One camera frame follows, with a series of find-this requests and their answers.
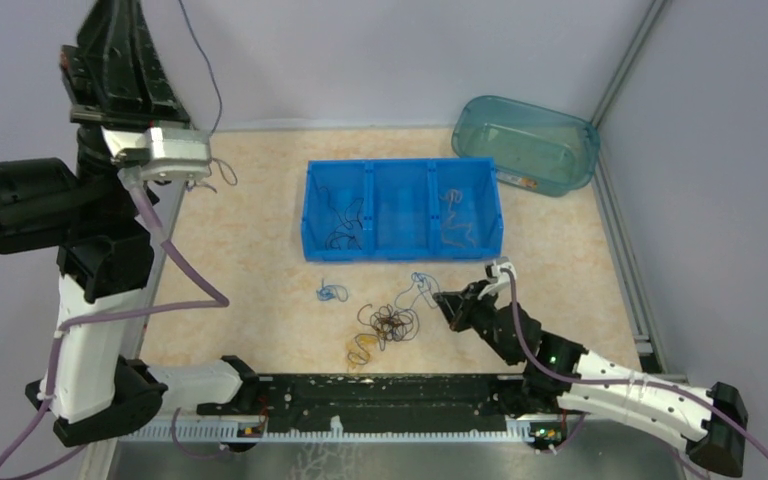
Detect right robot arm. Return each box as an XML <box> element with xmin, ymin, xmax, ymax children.
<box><xmin>432</xmin><ymin>280</ymin><xmax>749</xmax><ymax>478</ymax></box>

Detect teal translucent plastic tub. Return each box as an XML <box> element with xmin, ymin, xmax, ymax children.
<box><xmin>451</xmin><ymin>95</ymin><xmax>601</xmax><ymax>197</ymax></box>

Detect blue divided plastic bin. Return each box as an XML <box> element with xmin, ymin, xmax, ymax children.
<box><xmin>300</xmin><ymin>158</ymin><xmax>504</xmax><ymax>263</ymax></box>

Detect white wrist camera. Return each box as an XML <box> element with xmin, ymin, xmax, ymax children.
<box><xmin>101</xmin><ymin>126</ymin><xmax>213</xmax><ymax>182</ymax></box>
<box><xmin>479</xmin><ymin>256</ymin><xmax>517</xmax><ymax>298</ymax></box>

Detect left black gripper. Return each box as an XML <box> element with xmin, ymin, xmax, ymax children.
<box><xmin>60</xmin><ymin>0</ymin><xmax>192</xmax><ymax>221</ymax></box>

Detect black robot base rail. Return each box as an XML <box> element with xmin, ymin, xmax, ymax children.
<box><xmin>196</xmin><ymin>374</ymin><xmax>561</xmax><ymax>434</ymax></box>

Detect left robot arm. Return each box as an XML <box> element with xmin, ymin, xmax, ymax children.
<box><xmin>0</xmin><ymin>1</ymin><xmax>260</xmax><ymax>447</ymax></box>

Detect yellow thin cable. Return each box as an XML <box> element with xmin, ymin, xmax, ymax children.
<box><xmin>345</xmin><ymin>332</ymin><xmax>385</xmax><ymax>370</ymax></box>

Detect dark cable bundle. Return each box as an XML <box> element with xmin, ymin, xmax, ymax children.
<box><xmin>356</xmin><ymin>271</ymin><xmax>441</xmax><ymax>346</ymax></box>

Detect pink thin cable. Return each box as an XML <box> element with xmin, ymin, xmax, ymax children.
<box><xmin>438</xmin><ymin>188</ymin><xmax>481</xmax><ymax>252</ymax></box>

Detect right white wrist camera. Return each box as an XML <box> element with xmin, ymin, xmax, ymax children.
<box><xmin>479</xmin><ymin>256</ymin><xmax>517</xmax><ymax>298</ymax></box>

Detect grey slotted cable duct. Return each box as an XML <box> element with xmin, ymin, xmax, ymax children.
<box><xmin>121</xmin><ymin>417</ymin><xmax>563</xmax><ymax>444</ymax></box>

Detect small light blue cable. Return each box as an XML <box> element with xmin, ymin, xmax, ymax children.
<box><xmin>314</xmin><ymin>279</ymin><xmax>351</xmax><ymax>305</ymax></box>

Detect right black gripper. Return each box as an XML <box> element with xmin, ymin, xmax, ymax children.
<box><xmin>433</xmin><ymin>279</ymin><xmax>518</xmax><ymax>365</ymax></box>

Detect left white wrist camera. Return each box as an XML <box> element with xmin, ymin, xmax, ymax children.
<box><xmin>101</xmin><ymin>126</ymin><xmax>213</xmax><ymax>182</ymax></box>

